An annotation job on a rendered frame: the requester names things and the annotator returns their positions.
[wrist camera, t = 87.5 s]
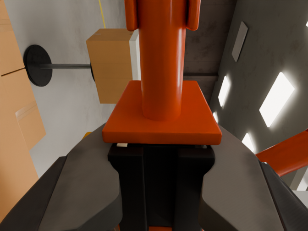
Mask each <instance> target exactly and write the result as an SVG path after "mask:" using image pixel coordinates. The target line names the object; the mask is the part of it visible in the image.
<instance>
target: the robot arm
mask: <svg viewBox="0 0 308 231"><path fill-rule="evenodd" d="M105 124H106V123H104V124H103V125H101V126H100V127H99V128H97V129H96V130H94V131H93V132H91V133H90V134H88V135H87V136H86V137H85V138H83V139H82V140H81V141H80V142H79V143H78V144H77V145H75V146H74V147H73V148H72V149H71V151H70V152H69V153H68V154H67V155H66V156H61V157H59V158H58V159H57V160H56V161H55V162H54V163H53V164H52V166H51V167H50V168H49V169H48V170H47V171H46V172H45V173H44V174H43V175H42V176H41V177H40V178H39V179H38V180H37V181H36V183H35V184H34V185H33V186H32V187H31V188H30V189H29V190H28V191H27V192H26V193H25V195H24V196H23V197H22V198H21V199H20V200H19V201H18V202H17V203H16V205H15V206H14V207H13V208H12V209H11V210H10V212H9V213H8V214H7V215H6V217H5V218H4V219H3V220H2V222H1V223H0V231H112V230H113V229H114V228H115V227H116V226H117V225H118V224H119V223H120V222H121V220H122V216H123V214H122V197H121V187H120V180H119V174H118V172H117V171H116V170H115V169H114V168H113V166H112V165H111V163H110V162H109V161H108V156H107V155H108V152H109V150H110V148H111V147H114V146H117V144H118V143H105V142H104V141H103V137H102V130H103V128H104V126H105ZM218 126H219V128H220V130H221V132H222V138H221V142H220V144H219V145H206V147H207V149H212V150H213V153H214V156H215V162H214V165H213V166H212V168H211V169H210V170H209V171H208V172H207V173H206V174H205V175H204V176H203V183H202V188H201V193H200V199H199V207H198V223H199V225H200V226H201V228H202V229H203V230H204V231H308V208H307V207H306V206H305V205H304V204H303V203H302V201H301V200H300V199H299V198H298V197H297V196H296V194H295V193H294V192H293V191H292V190H291V189H290V188H289V187H288V186H287V185H286V183H285V182H284V181H283V180H282V179H281V178H280V176H279V175H278V174H277V173H276V172H275V171H274V170H273V168H272V167H271V166H270V165H269V164H268V163H267V162H261V161H260V160H259V159H258V158H257V156H256V155H255V154H254V153H253V152H252V151H251V150H250V149H249V148H248V147H247V146H246V145H245V144H244V143H243V142H241V141H240V140H239V139H238V138H236V137H235V136H234V135H232V134H231V133H229V132H228V131H227V130H226V129H224V128H223V127H222V126H220V125H219V124H218Z"/></svg>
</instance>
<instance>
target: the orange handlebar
mask: <svg viewBox="0 0 308 231"><path fill-rule="evenodd" d="M200 3H201V0H124V5H125V17H126V28H127V30H128V31H130V32H132V31H134V30H136V29H138V32H139V51H140V71H141V90H142V109H143V115H144V116H145V117H146V118H148V119H150V120H153V121H171V120H173V119H176V118H178V116H179V115H180V114H181V104H182V82H183V68H184V53H185V38H186V28H187V29H189V30H191V31H195V30H197V28H198V23H199V13H200Z"/></svg>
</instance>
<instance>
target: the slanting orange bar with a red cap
mask: <svg viewBox="0 0 308 231"><path fill-rule="evenodd" d="M255 155H256V156H257V158H258V159H259V160H260V161H261V162H267V163H268V164H269V165H270V166H271V167H272V168H273V170H274V171H275V172H276V173H277V174H278V175H279V176H280V177H281V176H283V175H286V174H288V173H291V172H293V171H295V170H298V169H300V168H303V167H305V166H307V165H308V128H307V129H306V130H305V131H303V132H301V133H299V134H297V135H295V136H293V137H291V138H288V139H286V140H284V141H282V142H280V143H278V144H276V145H274V146H272V147H270V148H268V149H266V150H263V151H261V152H259V153H257V154H255Z"/></svg>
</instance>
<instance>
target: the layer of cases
mask: <svg viewBox="0 0 308 231"><path fill-rule="evenodd" d="M24 67H25V65H24V63H23V60H22V56H21V53H20V50H19V47H18V44H17V40H16V37H15V35H14V31H13V28H12V25H11V21H10V19H9V16H8V13H7V9H6V6H5V3H4V0H0V75H1V77H2V80H3V83H4V85H5V88H6V91H7V93H8V96H9V99H10V102H11V105H12V107H13V109H14V112H15V115H16V118H17V121H18V123H19V126H20V129H21V131H22V134H23V137H24V139H25V142H26V145H27V148H28V150H30V149H32V148H33V147H34V146H35V145H36V144H37V143H38V142H39V141H40V140H41V139H42V138H43V137H44V136H45V135H46V131H45V128H44V125H43V122H42V119H41V116H40V113H39V109H38V106H37V103H36V100H35V97H34V94H33V91H32V87H31V84H30V81H29V79H28V75H27V72H26V69H25V68H24Z"/></svg>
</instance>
